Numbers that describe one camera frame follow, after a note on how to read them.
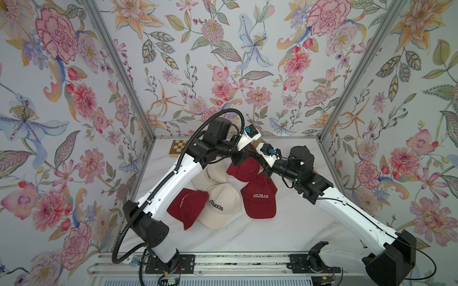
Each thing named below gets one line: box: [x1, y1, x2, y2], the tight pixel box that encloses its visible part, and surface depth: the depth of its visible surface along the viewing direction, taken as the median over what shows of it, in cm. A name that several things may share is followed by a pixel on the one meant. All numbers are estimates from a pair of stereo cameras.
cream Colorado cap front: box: [197, 182, 243, 230], surface depth 86 cm
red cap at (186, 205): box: [166, 188, 210, 231], surface depth 85 cm
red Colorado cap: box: [240, 172, 278, 219], surface depth 90 cm
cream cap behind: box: [190, 157, 232, 192], surface depth 97 cm
